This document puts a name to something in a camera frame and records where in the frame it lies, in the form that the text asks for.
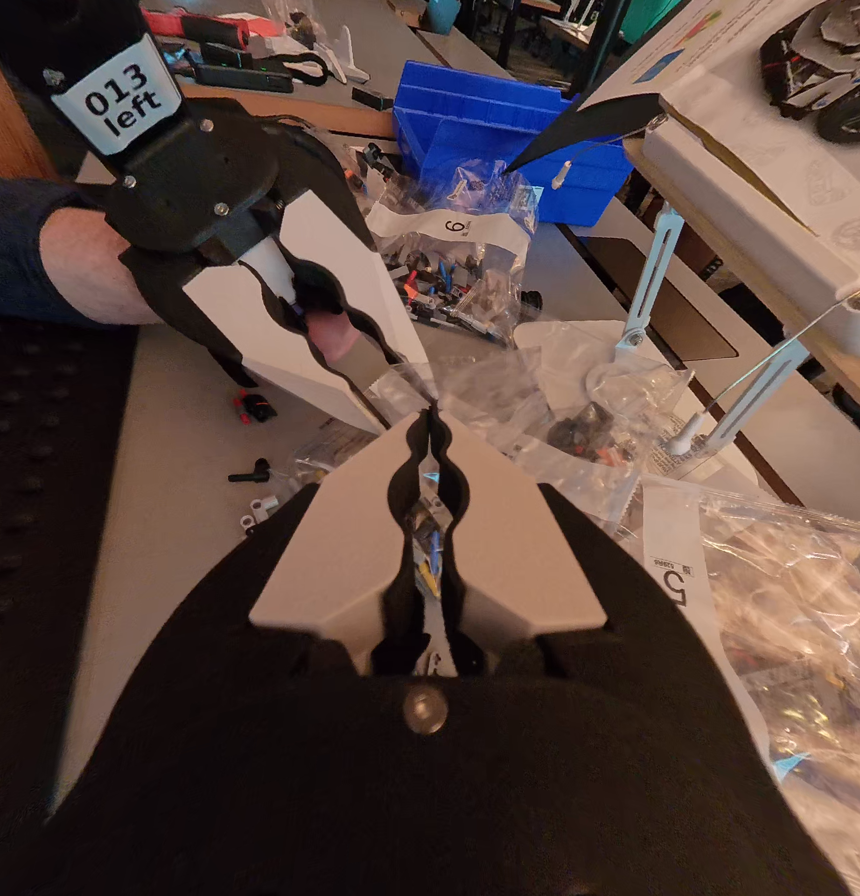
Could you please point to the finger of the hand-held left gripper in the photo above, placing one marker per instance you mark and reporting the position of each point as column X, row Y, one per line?
column 262, row 336
column 353, row 266

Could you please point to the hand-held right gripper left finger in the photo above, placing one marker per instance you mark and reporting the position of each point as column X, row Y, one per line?
column 331, row 560

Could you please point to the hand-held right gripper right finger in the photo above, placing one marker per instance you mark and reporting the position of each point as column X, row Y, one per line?
column 528, row 560

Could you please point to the black lego subassembly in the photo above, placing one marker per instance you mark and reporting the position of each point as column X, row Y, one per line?
column 377, row 162

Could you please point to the black lego tyre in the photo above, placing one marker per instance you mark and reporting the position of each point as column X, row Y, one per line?
column 531, row 300

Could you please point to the lego instruction booklet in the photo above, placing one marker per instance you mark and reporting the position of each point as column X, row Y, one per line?
column 738, row 77

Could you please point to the person's left hand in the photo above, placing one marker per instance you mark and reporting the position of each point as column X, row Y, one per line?
column 87, row 273

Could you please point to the black piece with red pin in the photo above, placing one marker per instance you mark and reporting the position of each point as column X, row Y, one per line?
column 256, row 407

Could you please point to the clear bag of dark pieces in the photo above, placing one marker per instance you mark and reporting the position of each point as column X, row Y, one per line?
column 458, row 258

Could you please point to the black rectangular device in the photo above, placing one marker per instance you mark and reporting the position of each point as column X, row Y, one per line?
column 244, row 77

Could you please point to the black L connector with axle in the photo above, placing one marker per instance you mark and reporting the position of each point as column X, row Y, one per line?
column 251, row 473

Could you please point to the brown cardboard strip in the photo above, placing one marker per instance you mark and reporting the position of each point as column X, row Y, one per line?
column 297, row 112

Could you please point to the red and black tool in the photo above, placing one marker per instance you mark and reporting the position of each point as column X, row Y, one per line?
column 192, row 27

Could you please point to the small black block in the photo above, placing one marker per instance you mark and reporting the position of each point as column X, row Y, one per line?
column 371, row 99

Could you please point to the wooden panel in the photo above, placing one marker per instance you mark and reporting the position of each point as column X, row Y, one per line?
column 10, row 126

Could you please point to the blue plastic bin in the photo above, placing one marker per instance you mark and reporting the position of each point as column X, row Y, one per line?
column 472, row 119

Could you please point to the white pointed plastic object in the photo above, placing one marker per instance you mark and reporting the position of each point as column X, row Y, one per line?
column 342, row 59

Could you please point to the clear bag with white label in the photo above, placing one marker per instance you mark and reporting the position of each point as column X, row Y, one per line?
column 786, row 595

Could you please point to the teal cup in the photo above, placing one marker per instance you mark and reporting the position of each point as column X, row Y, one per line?
column 444, row 14

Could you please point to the dark perforated panel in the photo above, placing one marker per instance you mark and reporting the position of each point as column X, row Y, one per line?
column 45, row 560

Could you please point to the beige book stand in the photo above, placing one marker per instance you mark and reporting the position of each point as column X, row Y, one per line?
column 752, row 231

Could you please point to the black vertical post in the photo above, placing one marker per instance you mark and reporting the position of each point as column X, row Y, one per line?
column 602, row 42

